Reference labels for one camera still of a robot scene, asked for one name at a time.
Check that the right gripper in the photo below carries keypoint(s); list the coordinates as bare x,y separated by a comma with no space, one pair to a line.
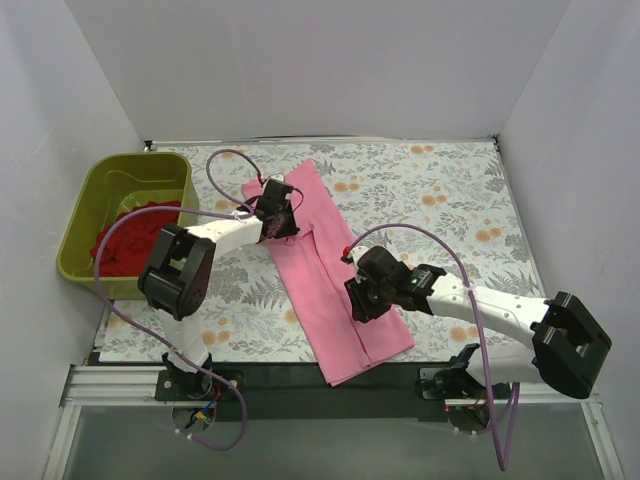
360,301

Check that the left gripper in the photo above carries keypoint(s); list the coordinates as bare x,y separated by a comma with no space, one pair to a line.
282,220

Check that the pink t-shirt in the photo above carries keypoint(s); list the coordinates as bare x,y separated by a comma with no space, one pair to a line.
313,274

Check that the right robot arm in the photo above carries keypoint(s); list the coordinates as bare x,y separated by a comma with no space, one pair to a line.
555,341

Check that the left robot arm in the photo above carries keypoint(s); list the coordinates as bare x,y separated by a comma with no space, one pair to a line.
176,277

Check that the floral patterned table mat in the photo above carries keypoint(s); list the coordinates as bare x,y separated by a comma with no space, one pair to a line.
444,204

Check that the red t-shirt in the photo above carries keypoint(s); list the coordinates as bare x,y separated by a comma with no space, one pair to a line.
129,247

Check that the green plastic bin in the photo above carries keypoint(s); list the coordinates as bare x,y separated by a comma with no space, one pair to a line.
116,185

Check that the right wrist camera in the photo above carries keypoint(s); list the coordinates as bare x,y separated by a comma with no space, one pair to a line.
351,256

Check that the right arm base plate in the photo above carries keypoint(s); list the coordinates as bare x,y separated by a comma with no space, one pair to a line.
446,384

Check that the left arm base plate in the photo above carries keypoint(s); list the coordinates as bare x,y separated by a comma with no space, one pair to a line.
203,388

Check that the aluminium mounting rail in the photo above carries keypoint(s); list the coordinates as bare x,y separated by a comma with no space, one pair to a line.
132,384

